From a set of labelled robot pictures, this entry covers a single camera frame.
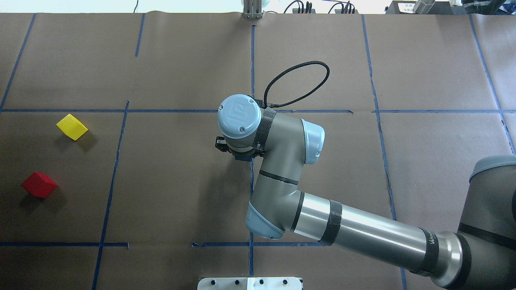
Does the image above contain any blue cube block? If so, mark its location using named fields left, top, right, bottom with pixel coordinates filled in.
left=234, top=156, right=253, bottom=163

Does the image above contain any yellow cube block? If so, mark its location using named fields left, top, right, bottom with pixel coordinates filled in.
left=56, top=114, right=88, bottom=141

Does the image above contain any red cube block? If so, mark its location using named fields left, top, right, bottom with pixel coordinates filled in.
left=21, top=171, right=58, bottom=199

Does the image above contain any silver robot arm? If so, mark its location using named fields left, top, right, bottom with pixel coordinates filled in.
left=217, top=94, right=515, bottom=290

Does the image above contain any black power strip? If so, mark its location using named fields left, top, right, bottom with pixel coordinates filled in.
left=283, top=0, right=359, bottom=15

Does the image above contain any black box under cylinder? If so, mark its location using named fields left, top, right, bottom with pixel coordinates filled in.
left=385, top=0, right=467, bottom=15

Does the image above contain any silver metal cylinder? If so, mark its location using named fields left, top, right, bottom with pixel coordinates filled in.
left=412, top=0, right=435, bottom=15

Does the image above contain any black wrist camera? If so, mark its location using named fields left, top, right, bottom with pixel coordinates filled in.
left=214, top=136, right=230, bottom=152

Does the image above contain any black camera cable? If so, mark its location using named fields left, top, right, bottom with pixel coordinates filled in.
left=263, top=61, right=330, bottom=108

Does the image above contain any aluminium frame post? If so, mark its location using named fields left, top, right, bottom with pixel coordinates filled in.
left=241, top=0, right=264, bottom=19

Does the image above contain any white camera pole with base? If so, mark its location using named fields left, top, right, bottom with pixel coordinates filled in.
left=197, top=277, right=304, bottom=290

